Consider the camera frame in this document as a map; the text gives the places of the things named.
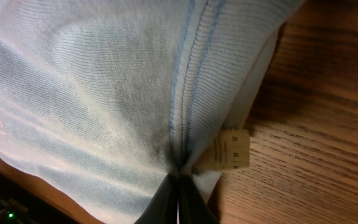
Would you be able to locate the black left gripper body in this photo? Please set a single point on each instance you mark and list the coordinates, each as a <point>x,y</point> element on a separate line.
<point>18,206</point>

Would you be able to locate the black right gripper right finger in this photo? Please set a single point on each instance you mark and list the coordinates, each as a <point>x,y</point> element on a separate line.
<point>191,206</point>

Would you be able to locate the light blue printed t-shirt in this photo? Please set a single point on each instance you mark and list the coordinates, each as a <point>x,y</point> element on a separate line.
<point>102,99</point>

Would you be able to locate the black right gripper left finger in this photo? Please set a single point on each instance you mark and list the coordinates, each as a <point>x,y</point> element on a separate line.
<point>163,206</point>

